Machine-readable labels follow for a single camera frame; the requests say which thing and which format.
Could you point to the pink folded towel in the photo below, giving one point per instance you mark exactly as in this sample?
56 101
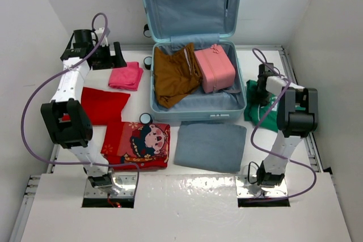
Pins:
126 78

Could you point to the grey folded towel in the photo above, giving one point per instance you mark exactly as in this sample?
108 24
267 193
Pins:
210 146

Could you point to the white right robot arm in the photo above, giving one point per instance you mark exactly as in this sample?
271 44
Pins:
297 117

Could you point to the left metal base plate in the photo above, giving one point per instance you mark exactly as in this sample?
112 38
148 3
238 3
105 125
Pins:
124 188

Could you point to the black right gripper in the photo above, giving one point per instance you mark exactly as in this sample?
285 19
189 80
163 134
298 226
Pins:
261 100

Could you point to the front left suitcase wheel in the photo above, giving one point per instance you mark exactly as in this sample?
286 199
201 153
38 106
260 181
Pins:
146 119

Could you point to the red cartoon print cloth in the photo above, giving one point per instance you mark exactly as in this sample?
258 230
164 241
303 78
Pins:
132 142

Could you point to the light blue suitcase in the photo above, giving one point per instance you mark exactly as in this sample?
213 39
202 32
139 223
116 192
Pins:
175 23

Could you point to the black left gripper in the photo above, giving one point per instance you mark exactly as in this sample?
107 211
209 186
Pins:
111 61

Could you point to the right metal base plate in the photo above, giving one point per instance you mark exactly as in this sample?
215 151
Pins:
246 190

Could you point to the pink cosmetic case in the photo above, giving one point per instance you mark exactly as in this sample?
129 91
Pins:
216 68

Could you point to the rear left suitcase wheel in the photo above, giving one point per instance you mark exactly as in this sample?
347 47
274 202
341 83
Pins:
147 62

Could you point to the lid suitcase wheel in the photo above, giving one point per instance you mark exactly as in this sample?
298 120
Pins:
146 31

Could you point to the green lettered jersey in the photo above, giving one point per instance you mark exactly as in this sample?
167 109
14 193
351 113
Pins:
254 111

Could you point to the plain red cloth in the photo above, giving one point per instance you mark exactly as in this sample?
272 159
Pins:
103 107

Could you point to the metal base plate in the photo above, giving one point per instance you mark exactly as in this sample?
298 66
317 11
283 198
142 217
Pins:
124 188
246 190

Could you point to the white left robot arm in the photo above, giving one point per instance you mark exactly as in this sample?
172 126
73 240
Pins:
66 121

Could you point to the brown trousers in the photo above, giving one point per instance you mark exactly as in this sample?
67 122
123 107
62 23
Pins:
176 75

